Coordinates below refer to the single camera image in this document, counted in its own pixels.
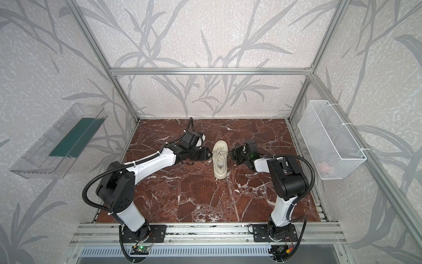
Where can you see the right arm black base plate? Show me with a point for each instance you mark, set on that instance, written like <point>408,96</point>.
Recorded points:
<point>267,233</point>

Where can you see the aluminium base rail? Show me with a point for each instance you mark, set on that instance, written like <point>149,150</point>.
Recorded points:
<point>318,240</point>

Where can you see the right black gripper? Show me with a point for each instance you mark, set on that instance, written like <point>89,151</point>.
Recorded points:
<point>240,156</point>

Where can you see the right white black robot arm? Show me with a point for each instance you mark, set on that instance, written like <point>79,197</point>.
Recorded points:
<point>292,177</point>

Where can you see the white wire mesh basket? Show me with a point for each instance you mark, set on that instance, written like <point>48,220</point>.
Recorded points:
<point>329,139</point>

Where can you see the clear plastic wall bin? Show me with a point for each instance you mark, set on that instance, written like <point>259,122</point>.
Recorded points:
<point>52,156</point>

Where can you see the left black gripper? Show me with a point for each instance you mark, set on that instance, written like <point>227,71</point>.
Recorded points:
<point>200,153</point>

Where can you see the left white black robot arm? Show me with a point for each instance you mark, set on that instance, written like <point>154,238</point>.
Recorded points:
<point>114,190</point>

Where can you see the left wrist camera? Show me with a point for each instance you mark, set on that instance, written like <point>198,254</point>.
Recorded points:
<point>201,138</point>

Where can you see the aluminium frame cage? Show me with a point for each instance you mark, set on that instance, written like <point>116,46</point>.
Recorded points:
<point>398,201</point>

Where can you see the cream white sneaker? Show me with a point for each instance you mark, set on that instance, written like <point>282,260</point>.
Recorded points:
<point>220,168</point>

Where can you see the right wiring connector bundle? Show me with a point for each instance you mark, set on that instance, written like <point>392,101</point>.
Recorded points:
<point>280,250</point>

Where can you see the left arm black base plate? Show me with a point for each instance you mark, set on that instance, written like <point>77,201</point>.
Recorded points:
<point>146,234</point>

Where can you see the pink object in basket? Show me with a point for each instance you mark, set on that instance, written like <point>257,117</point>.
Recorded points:
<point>324,168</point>

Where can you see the green lit circuit board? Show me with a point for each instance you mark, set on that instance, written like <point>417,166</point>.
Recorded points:
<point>140,250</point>

